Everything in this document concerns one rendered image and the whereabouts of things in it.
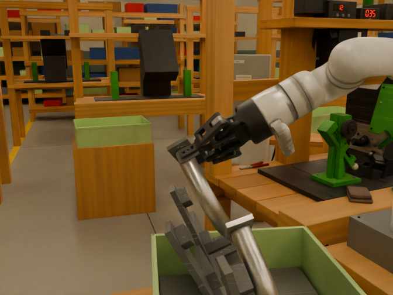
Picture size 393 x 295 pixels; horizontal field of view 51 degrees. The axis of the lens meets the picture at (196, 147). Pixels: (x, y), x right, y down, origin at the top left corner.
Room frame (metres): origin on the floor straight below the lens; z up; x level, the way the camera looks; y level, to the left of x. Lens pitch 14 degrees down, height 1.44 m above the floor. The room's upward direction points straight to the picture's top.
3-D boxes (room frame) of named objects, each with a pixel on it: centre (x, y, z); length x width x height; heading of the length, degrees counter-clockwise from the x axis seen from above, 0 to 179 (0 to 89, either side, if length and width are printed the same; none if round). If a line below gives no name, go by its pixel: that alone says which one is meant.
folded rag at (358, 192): (1.39, -0.58, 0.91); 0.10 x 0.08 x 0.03; 167
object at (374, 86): (1.97, -0.89, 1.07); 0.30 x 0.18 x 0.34; 116
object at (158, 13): (8.34, 1.76, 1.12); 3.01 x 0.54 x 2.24; 106
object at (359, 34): (1.94, -0.67, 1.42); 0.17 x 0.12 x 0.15; 116
